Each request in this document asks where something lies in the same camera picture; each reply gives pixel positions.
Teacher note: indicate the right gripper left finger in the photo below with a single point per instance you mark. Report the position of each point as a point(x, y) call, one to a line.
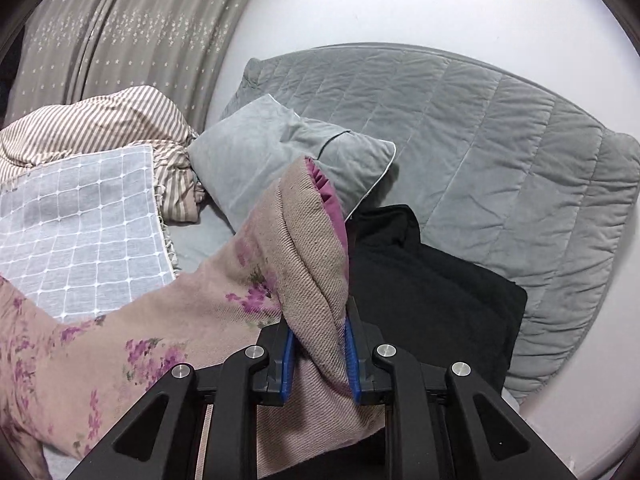
point(199, 423)

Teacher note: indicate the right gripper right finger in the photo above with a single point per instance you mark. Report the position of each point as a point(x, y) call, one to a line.
point(441, 422)

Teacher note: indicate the pink floral garment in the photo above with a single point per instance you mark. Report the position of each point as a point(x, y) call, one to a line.
point(66, 385)

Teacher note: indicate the black folded clothing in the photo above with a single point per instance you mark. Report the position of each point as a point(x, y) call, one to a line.
point(438, 307)

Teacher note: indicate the light grey bed sheet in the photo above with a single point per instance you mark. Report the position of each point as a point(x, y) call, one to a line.
point(195, 242)

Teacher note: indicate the grey checked bed cover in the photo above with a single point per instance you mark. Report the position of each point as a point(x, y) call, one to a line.
point(82, 237)

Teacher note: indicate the grey quilted headboard cushion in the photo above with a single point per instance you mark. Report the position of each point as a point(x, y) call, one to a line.
point(498, 170)

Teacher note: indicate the grey velvet pillow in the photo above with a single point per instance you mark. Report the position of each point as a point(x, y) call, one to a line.
point(240, 156)

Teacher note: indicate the striped beige duvet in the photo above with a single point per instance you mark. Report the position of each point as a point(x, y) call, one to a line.
point(134, 116)

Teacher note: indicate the grey dotted curtain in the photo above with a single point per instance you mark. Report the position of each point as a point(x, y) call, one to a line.
point(75, 49)

